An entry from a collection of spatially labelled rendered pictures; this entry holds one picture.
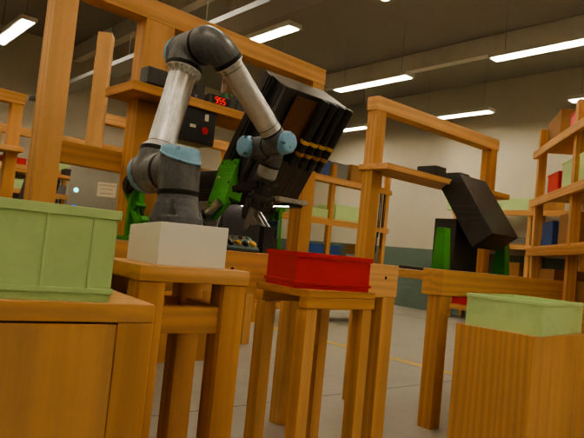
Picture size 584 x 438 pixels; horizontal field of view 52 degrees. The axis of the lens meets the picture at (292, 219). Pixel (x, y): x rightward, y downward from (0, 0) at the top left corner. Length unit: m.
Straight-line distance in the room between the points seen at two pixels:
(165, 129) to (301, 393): 0.92
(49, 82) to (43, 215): 1.41
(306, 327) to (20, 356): 1.02
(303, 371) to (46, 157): 1.26
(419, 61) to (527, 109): 2.33
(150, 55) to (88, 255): 1.68
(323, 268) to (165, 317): 0.65
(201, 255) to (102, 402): 0.58
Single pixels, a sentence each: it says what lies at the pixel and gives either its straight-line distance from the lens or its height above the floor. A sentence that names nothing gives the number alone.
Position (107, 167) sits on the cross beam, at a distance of 2.64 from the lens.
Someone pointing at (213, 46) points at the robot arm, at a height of 1.50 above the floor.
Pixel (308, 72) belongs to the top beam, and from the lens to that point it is 3.29.
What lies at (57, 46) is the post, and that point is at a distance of 2.53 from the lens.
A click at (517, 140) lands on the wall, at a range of 11.88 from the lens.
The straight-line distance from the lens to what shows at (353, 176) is 8.68.
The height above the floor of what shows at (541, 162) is 1.99.
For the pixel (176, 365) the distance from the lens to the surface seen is 1.86.
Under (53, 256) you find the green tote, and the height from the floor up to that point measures 0.87.
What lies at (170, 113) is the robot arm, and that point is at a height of 1.30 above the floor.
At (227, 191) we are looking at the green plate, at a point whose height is 1.13.
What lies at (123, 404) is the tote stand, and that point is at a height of 0.60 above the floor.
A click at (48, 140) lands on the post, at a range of 2.46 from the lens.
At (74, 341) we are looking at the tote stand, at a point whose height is 0.72.
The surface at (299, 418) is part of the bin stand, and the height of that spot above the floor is 0.39.
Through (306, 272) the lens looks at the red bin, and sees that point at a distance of 1.96.
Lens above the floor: 0.92
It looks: 3 degrees up
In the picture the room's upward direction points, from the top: 6 degrees clockwise
